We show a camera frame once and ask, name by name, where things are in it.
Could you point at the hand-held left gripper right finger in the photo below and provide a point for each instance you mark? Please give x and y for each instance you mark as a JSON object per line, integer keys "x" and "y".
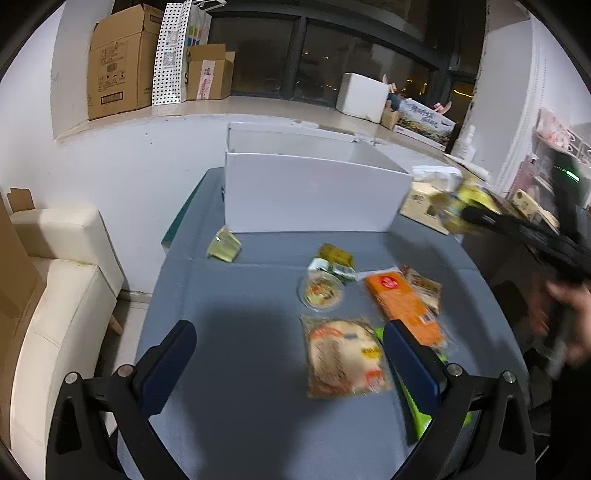
{"x": 411, "y": 369}

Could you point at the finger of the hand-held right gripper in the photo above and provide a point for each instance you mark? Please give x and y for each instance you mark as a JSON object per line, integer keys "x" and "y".
{"x": 508, "y": 226}

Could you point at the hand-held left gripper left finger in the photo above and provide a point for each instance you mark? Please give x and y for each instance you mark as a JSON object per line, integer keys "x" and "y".
{"x": 166, "y": 365}

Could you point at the lime green seaweed packet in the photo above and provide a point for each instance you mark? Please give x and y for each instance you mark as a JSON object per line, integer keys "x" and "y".
{"x": 421, "y": 422}

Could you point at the yellow-green snack packet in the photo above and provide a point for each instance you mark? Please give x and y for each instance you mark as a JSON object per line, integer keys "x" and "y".
{"x": 455, "y": 203}

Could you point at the orange snack packet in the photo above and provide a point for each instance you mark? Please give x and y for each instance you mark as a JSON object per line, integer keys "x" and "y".
{"x": 401, "y": 300}

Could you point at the round flatbread packet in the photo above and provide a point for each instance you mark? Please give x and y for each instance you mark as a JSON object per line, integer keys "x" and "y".
{"x": 341, "y": 355}

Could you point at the brown snack packet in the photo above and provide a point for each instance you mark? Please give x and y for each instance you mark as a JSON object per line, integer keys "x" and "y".
{"x": 427, "y": 286}

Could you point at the small round pudding cup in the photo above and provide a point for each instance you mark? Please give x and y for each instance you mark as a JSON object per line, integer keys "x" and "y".
{"x": 321, "y": 290}

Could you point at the small green-white snack packet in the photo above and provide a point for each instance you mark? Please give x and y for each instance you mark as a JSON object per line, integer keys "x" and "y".
{"x": 332, "y": 271}

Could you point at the yellow jelly cup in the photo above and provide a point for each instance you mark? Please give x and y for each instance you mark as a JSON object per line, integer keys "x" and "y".
{"x": 224, "y": 244}

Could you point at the small olive snack packet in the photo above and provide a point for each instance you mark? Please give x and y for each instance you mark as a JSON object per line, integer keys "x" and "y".
{"x": 334, "y": 254}

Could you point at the white cardboard box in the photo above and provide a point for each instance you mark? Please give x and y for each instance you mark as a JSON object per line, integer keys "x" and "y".
{"x": 304, "y": 194}

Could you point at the person's right hand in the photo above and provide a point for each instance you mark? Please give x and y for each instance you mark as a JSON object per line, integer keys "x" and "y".
{"x": 577, "y": 297}

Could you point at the white plastic bottle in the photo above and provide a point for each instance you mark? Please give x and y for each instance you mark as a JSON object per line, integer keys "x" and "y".
{"x": 463, "y": 145}

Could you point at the cream tissue pack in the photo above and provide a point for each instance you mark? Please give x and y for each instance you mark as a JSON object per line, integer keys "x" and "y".
{"x": 418, "y": 203}

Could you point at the clear plastic drawer organizer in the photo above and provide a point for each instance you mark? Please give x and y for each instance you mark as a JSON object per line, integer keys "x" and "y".
{"x": 581, "y": 147}

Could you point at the pink floral pouch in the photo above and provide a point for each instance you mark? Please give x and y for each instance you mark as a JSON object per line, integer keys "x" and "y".
{"x": 551, "y": 129}

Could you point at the cream sofa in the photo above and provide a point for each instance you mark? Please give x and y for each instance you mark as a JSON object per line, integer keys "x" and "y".
{"x": 60, "y": 286}

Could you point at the landscape printed carton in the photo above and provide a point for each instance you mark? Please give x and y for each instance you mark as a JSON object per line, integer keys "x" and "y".
{"x": 425, "y": 122}

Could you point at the small brown carton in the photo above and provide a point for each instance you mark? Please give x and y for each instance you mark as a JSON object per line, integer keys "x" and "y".
{"x": 388, "y": 119}

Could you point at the flat cardboard sheet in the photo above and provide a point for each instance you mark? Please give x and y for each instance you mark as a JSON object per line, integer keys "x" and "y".
{"x": 14, "y": 258}

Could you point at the white foam box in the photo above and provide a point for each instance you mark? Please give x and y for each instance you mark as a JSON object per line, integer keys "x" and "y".
{"x": 360, "y": 97}

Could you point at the dark framed window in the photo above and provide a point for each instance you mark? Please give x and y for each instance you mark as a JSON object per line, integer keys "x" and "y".
{"x": 277, "y": 50}

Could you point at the small open cardboard box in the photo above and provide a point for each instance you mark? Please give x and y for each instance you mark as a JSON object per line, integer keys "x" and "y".
{"x": 207, "y": 78}

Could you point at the dotted white paper bag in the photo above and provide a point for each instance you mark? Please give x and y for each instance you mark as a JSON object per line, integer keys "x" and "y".
{"x": 168, "y": 60}

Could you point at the large cardboard box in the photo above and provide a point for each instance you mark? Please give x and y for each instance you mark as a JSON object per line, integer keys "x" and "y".
{"x": 120, "y": 60}

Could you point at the white bag with coloured squares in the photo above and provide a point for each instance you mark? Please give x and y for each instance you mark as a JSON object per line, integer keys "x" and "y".
{"x": 197, "y": 25}

